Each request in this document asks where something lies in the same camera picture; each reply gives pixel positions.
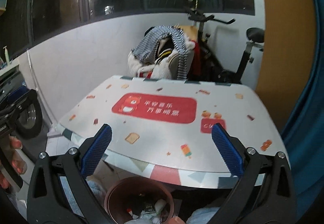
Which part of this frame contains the wooden chair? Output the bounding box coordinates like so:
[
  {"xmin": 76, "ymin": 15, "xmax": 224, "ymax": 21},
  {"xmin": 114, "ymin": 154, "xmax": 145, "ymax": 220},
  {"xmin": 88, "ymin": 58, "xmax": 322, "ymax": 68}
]
[{"xmin": 177, "ymin": 25, "xmax": 198, "ymax": 42}]

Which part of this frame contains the person's left hand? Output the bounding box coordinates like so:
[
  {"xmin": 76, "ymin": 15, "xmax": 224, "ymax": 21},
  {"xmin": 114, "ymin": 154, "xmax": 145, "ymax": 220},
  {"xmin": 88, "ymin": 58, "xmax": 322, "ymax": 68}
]
[{"xmin": 8, "ymin": 135, "xmax": 28, "ymax": 175}]

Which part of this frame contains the striped black white shirt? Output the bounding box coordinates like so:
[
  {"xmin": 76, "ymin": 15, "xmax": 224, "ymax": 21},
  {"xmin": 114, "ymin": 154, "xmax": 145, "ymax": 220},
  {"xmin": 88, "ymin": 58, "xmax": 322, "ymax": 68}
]
[{"xmin": 127, "ymin": 25, "xmax": 195, "ymax": 80}]

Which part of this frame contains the black exercise bike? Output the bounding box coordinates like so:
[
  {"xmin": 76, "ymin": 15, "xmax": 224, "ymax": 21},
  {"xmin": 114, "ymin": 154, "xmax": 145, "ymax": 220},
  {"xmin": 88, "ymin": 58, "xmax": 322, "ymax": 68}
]
[{"xmin": 183, "ymin": 5, "xmax": 265, "ymax": 88}]

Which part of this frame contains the pink cartoon table mat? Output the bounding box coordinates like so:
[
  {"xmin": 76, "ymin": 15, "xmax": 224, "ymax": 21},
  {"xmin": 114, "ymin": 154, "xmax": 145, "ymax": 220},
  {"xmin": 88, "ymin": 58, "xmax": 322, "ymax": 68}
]
[{"xmin": 58, "ymin": 75, "xmax": 288, "ymax": 174}]

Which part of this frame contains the brown round trash bin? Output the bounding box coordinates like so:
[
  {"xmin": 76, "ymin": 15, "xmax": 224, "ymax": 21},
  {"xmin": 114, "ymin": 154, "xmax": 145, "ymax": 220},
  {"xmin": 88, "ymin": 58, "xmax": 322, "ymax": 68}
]
[{"xmin": 104, "ymin": 177, "xmax": 175, "ymax": 223}]

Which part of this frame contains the blue fleece sleeve left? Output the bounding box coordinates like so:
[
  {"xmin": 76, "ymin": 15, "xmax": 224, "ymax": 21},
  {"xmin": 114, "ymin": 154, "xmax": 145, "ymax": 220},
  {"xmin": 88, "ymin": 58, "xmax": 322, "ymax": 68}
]
[{"xmin": 86, "ymin": 175, "xmax": 107, "ymax": 207}]

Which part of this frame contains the folding table with patterned cover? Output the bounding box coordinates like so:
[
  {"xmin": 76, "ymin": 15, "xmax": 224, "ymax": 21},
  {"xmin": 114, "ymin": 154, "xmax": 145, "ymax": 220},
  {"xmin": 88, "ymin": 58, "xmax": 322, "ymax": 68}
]
[{"xmin": 45, "ymin": 75, "xmax": 291, "ymax": 189}]

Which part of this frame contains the blue curtain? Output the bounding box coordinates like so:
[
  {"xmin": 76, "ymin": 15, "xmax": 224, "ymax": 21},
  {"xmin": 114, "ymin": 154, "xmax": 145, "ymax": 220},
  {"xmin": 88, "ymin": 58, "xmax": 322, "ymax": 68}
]
[{"xmin": 281, "ymin": 0, "xmax": 323, "ymax": 218}]

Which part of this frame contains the washing machine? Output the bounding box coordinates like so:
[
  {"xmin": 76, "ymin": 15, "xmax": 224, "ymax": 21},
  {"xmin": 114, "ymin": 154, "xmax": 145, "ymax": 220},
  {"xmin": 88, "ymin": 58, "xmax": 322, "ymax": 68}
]
[{"xmin": 1, "ymin": 64, "xmax": 43, "ymax": 139}]

